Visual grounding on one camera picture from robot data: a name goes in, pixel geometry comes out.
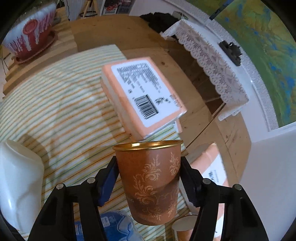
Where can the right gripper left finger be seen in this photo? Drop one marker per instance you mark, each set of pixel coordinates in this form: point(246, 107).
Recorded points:
point(56, 218)

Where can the brown patterned paper cup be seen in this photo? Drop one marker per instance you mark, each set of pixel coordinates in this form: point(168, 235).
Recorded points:
point(150, 174)

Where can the white paper cup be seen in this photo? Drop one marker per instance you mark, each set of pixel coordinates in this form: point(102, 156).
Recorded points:
point(22, 173)

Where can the blue orange soda bottle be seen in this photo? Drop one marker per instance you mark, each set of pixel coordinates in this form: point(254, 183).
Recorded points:
point(118, 225)

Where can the orange tissue pack double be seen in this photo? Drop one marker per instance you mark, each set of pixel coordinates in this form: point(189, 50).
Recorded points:
point(207, 159)

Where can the striped yellow green tablecloth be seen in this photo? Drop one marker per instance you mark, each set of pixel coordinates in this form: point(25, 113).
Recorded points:
point(64, 116)

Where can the orange tissue pack single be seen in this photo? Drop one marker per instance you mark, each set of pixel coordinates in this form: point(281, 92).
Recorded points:
point(142, 97)

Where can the white lace covered shelf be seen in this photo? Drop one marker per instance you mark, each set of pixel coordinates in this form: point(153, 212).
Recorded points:
point(231, 82)

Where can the black teapot ornament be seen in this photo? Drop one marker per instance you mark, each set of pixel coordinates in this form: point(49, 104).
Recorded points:
point(232, 51)

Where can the wooden slatted bench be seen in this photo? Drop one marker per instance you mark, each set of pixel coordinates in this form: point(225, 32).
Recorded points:
point(63, 46)

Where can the red white flower pot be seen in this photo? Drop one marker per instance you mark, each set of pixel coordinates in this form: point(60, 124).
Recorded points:
point(29, 33)

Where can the black cloth on table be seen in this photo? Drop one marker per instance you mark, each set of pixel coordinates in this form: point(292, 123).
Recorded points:
point(159, 22)

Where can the green landscape wall painting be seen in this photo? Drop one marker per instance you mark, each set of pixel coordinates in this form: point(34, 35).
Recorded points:
point(269, 45)

